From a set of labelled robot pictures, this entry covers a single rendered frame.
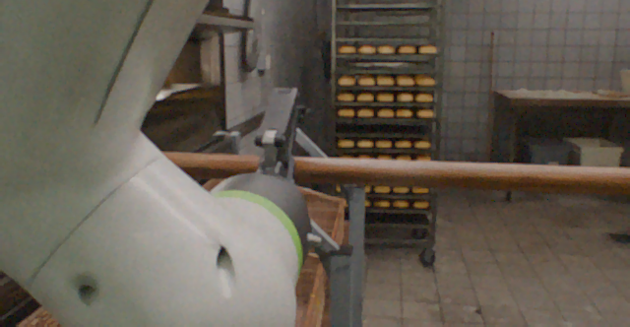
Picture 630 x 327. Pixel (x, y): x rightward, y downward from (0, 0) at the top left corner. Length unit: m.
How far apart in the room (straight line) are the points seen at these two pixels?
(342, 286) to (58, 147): 0.86
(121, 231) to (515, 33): 5.52
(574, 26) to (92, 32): 5.71
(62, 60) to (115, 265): 0.10
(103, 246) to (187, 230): 0.04
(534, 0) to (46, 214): 5.59
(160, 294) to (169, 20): 0.13
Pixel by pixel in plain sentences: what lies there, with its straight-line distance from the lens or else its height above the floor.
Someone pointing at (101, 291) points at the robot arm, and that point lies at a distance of 0.28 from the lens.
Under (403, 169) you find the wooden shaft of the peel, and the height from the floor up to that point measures 1.20.
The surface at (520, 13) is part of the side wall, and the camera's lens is 5.72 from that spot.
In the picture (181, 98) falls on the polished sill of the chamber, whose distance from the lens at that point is 1.81.
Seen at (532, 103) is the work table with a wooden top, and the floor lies 0.85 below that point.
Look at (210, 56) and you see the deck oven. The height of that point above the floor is 1.29.
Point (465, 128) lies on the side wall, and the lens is 5.70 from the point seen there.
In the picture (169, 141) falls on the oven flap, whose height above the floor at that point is 1.04.
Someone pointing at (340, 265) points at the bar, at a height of 0.93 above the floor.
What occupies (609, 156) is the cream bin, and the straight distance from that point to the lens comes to 5.33.
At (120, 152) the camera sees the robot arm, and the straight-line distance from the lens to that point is 0.28.
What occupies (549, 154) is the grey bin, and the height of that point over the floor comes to 0.40.
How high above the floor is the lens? 1.34
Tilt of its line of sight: 11 degrees down
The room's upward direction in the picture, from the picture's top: straight up
